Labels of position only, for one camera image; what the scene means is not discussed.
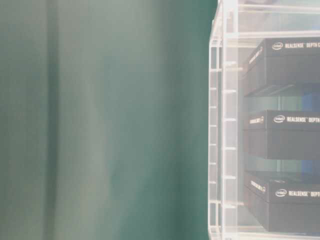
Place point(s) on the clear plastic storage case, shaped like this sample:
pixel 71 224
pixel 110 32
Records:
pixel 237 29

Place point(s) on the black realsense box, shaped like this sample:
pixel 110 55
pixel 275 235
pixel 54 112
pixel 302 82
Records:
pixel 282 66
pixel 282 135
pixel 284 202

